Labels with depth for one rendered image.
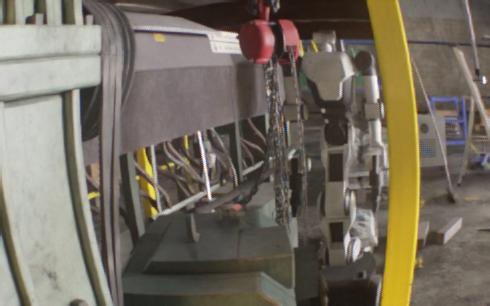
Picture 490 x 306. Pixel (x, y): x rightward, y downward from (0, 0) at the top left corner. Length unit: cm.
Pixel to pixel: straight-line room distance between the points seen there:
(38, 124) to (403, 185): 101
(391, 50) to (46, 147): 96
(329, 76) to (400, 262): 139
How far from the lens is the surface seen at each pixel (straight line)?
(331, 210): 259
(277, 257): 107
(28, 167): 64
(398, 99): 134
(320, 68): 260
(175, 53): 211
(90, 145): 155
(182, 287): 102
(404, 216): 139
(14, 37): 59
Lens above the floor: 121
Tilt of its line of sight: 8 degrees down
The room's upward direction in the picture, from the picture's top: 5 degrees counter-clockwise
